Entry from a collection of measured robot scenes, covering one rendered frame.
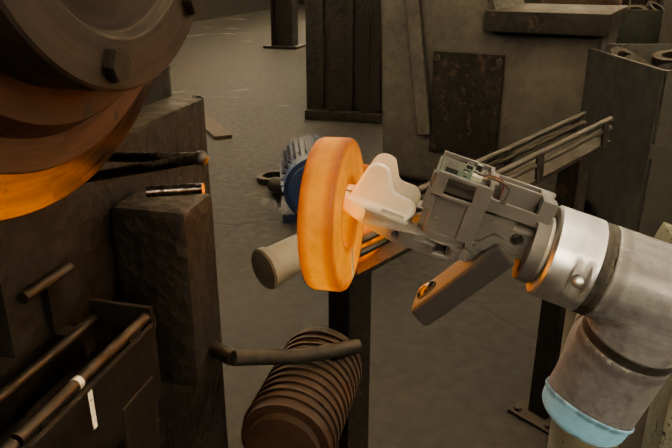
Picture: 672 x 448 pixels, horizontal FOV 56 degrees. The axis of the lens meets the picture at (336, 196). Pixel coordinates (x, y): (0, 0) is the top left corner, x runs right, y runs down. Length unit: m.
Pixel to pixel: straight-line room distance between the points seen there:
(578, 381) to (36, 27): 0.55
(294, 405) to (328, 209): 0.36
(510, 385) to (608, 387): 1.18
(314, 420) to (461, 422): 0.88
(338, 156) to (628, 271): 0.27
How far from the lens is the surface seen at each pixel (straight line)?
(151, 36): 0.50
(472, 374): 1.86
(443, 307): 0.63
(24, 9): 0.39
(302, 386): 0.89
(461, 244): 0.60
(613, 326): 0.64
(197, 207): 0.76
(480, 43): 3.08
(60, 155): 0.52
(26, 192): 0.53
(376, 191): 0.60
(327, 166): 0.58
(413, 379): 1.82
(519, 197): 0.61
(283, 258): 0.87
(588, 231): 0.60
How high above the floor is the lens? 1.06
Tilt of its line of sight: 20 degrees down
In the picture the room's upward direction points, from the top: straight up
